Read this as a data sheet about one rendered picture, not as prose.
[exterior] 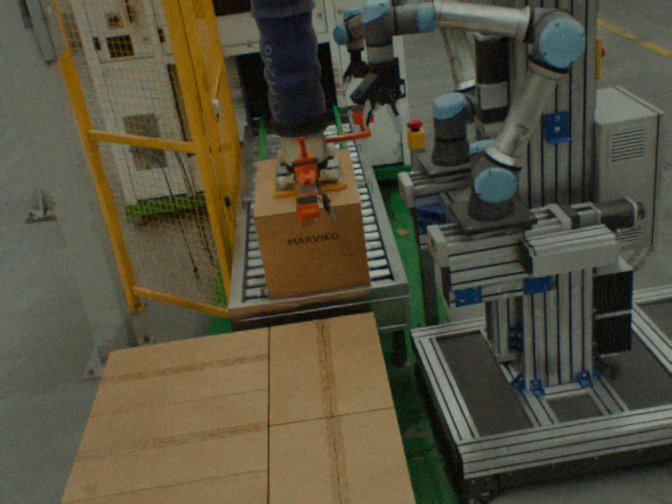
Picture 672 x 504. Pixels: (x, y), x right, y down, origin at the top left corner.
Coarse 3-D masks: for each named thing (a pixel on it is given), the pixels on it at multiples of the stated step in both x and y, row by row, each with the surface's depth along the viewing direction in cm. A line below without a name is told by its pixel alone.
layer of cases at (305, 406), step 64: (320, 320) 318; (128, 384) 297; (192, 384) 292; (256, 384) 286; (320, 384) 282; (384, 384) 277; (128, 448) 265; (192, 448) 261; (256, 448) 257; (320, 448) 253; (384, 448) 249
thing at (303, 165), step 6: (294, 162) 313; (300, 162) 313; (306, 162) 313; (312, 162) 312; (318, 162) 309; (294, 168) 306; (300, 168) 306; (306, 168) 306; (312, 168) 307; (318, 168) 308; (294, 174) 310; (318, 174) 309; (294, 180) 309; (306, 180) 308
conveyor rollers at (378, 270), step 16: (336, 128) 522; (256, 144) 514; (272, 144) 506; (336, 144) 496; (256, 160) 490; (352, 160) 466; (368, 208) 409; (368, 224) 391; (256, 240) 393; (368, 240) 377; (256, 256) 377; (368, 256) 361; (256, 272) 361; (384, 272) 345; (256, 288) 347
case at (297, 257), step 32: (256, 192) 333; (352, 192) 320; (256, 224) 312; (288, 224) 313; (320, 224) 314; (352, 224) 315; (288, 256) 319; (320, 256) 320; (352, 256) 321; (288, 288) 325; (320, 288) 326
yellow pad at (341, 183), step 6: (330, 156) 343; (336, 156) 350; (342, 162) 344; (330, 168) 331; (342, 168) 338; (342, 174) 332; (324, 180) 328; (342, 180) 326; (324, 186) 324; (330, 186) 323; (336, 186) 323; (342, 186) 323
